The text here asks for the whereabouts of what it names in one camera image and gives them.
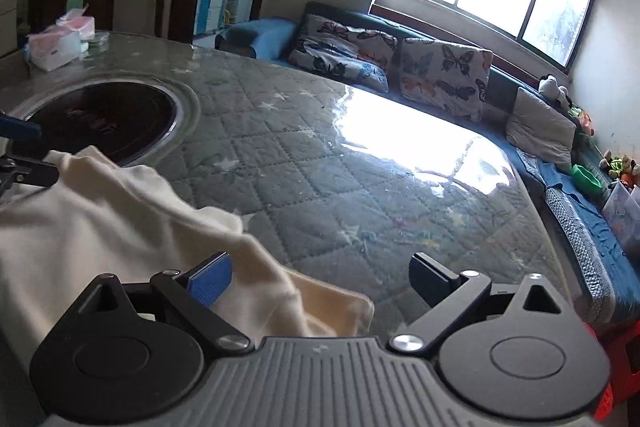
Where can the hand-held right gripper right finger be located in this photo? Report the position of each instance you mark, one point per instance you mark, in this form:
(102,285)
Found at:
(425,279)

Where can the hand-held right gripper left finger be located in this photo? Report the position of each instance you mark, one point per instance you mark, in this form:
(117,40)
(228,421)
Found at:
(211,283)

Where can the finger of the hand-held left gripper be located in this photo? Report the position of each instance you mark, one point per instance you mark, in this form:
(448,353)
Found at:
(20,129)
(35,172)

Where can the cream white garment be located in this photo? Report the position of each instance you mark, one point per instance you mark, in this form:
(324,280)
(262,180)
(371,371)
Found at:
(100,232)

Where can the black round induction cooker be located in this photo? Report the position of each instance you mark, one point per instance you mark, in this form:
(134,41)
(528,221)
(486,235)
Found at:
(102,122)

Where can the white tissue pack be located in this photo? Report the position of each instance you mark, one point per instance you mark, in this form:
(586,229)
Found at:
(52,49)

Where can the pink tissue pack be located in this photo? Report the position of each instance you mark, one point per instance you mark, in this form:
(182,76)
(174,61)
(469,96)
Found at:
(76,25)

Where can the patterned grey sofa blanket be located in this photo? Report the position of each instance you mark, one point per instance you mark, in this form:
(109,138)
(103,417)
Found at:
(577,239)

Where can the grey cushion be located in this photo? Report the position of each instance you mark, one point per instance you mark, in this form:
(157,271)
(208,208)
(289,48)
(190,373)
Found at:
(542,127)

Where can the green plastic bowl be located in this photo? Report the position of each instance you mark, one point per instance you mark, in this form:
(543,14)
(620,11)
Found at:
(589,177)

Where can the dark blue sofa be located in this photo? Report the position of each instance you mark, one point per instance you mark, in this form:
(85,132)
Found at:
(505,92)

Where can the square butterfly print cushion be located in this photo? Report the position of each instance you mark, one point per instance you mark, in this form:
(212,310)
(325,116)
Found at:
(442,74)

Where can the clear plastic storage box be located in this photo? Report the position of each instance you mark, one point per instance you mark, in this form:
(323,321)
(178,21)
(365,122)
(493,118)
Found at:
(622,209)

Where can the red plastic stool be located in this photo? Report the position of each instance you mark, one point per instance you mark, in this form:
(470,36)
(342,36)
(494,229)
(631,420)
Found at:
(620,359)

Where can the small plush toys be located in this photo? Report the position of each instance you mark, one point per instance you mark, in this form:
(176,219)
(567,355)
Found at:
(620,166)

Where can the panda plush toy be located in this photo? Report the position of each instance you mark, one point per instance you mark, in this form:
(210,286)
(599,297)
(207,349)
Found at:
(552,88)

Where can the blue white storage cabinet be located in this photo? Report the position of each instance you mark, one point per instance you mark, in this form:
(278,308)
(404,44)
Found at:
(215,7)

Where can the long butterfly print cushion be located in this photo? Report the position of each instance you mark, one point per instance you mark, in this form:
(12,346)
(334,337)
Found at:
(340,49)

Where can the blue pillow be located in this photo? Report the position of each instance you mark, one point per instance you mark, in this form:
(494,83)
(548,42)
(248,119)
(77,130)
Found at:
(262,37)

